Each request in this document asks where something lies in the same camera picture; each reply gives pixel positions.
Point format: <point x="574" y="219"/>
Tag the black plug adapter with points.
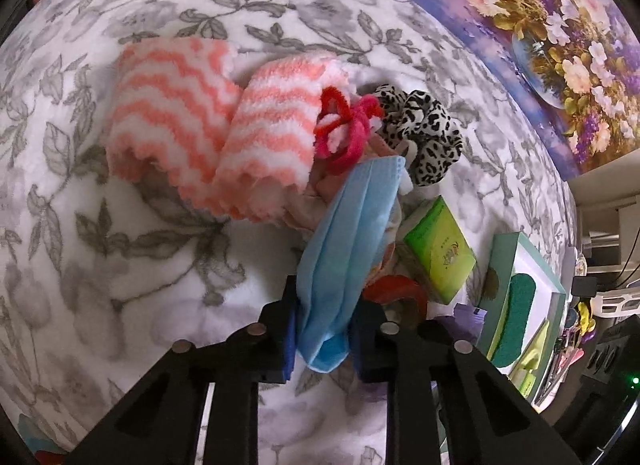
<point x="584" y="287"/>

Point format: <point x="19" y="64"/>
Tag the blue face mask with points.
<point x="340" y="265"/>

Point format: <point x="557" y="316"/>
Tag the dark green sponge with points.
<point x="515" y="315"/>

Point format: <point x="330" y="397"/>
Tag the white box with teal rim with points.
<point x="500" y="265"/>

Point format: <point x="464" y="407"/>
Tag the flower painting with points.
<point x="550" y="45"/>

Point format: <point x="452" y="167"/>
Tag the pink striped fluffy towel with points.
<point x="170" y="110"/>

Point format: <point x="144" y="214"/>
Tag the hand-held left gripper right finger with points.
<point x="360" y="365"/>

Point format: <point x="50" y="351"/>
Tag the red pipe cleaner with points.
<point x="350" y="145"/>

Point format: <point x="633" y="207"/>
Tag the green tissue pack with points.
<point x="440" y="250"/>

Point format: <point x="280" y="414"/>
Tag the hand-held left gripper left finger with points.
<point x="287" y="350"/>

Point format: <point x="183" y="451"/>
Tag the lime green cloth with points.
<point x="532" y="355"/>

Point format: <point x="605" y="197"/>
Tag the pink clip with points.
<point x="570" y="356"/>

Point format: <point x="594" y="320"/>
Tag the purple wipes packet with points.
<point x="467" y="327"/>

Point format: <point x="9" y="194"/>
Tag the leopard print scrunchie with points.
<point x="430" y="135"/>

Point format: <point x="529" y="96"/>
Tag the yellow soft item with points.
<point x="584" y="317"/>

